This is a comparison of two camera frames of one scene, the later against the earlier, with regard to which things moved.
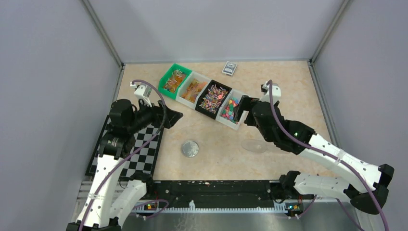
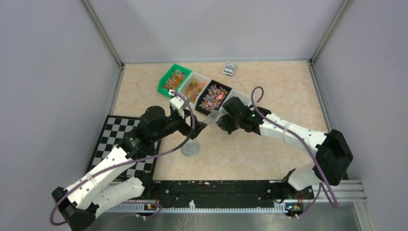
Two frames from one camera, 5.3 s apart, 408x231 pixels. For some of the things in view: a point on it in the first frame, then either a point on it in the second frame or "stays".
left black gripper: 157,112 -> 186,129
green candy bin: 172,82 stays
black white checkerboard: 142,155 stays
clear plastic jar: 254,145 -> 213,116
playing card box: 229,69 stays
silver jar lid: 190,149 stays
